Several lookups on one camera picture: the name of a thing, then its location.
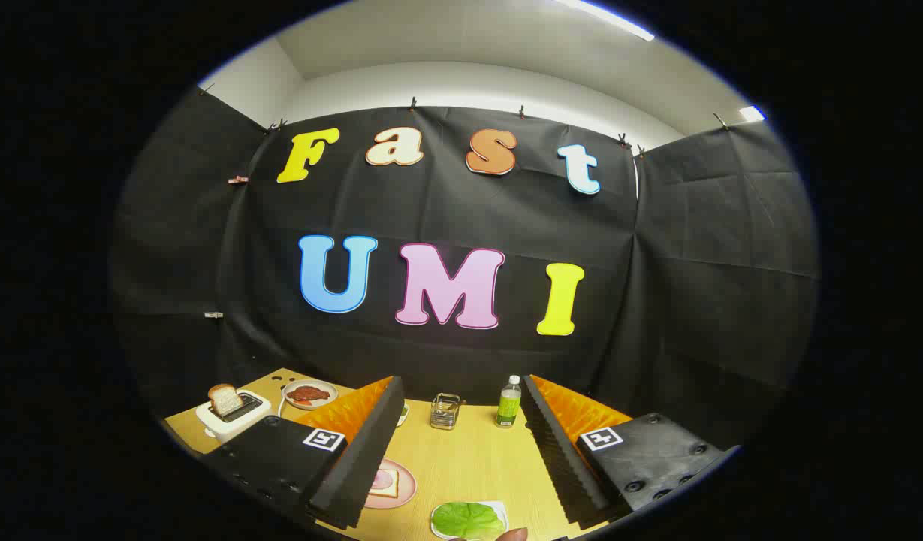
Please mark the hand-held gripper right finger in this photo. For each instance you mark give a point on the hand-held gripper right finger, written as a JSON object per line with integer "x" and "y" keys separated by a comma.
{"x": 562, "y": 458}

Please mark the pink plate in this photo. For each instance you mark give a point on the pink plate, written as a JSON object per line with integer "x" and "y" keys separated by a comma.
{"x": 406, "y": 488}

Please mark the square white plate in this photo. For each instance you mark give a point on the square white plate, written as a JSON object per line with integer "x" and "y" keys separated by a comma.
{"x": 502, "y": 511}

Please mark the white bread slice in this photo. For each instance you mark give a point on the white bread slice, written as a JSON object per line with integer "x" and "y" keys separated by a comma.
{"x": 390, "y": 485}

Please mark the white toaster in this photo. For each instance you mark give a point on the white toaster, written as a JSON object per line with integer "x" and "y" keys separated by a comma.
{"x": 228, "y": 426}

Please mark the round white plate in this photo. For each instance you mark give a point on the round white plate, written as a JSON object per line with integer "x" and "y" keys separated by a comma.
{"x": 290, "y": 385}

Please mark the green lettuce leaf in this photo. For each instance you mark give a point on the green lettuce leaf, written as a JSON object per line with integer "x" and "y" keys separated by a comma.
{"x": 467, "y": 520}

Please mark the long ceiling light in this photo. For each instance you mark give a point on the long ceiling light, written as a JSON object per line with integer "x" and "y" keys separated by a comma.
{"x": 611, "y": 20}

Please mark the black backdrop cloth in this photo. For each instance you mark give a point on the black backdrop cloth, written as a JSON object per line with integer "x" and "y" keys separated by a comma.
{"x": 461, "y": 203}

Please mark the small ceiling light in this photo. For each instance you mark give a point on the small ceiling light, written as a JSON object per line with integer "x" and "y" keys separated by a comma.
{"x": 752, "y": 113}

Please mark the green label plastic bottle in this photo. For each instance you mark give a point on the green label plastic bottle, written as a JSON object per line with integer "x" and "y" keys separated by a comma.
{"x": 508, "y": 409}

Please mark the white divided dish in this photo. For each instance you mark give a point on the white divided dish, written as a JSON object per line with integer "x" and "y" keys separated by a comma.
{"x": 404, "y": 413}

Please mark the toasted bread slice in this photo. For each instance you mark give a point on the toasted bread slice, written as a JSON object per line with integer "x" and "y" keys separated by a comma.
{"x": 224, "y": 400}

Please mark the brown meat slice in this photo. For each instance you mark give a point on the brown meat slice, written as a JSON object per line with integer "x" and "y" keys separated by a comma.
{"x": 308, "y": 393}

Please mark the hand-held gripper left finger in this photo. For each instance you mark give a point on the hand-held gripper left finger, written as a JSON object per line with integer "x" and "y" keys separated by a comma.
{"x": 363, "y": 466}

